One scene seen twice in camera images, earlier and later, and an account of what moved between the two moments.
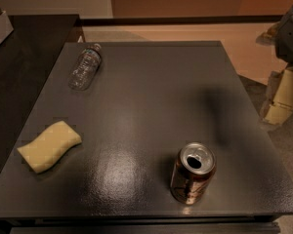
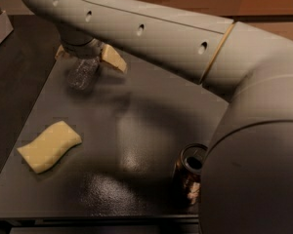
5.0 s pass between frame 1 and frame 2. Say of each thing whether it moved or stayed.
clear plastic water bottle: stayed
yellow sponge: stayed
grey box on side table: stayed
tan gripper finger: moved
